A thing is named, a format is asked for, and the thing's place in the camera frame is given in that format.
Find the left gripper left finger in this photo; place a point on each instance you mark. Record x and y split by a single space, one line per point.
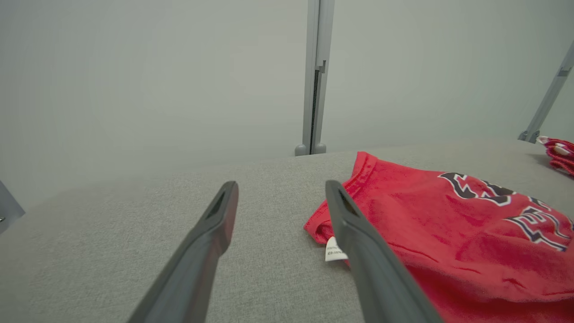
193 278

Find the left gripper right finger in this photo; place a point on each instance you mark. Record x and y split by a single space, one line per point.
381 282

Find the grey metal partition post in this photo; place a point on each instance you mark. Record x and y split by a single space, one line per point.
320 45

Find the red shorts with white stripe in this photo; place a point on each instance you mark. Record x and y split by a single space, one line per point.
563 154

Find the slanted grey metal post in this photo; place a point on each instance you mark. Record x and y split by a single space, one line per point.
549 98

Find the red jersey with black lettering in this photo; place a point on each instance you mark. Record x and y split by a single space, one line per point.
426 215

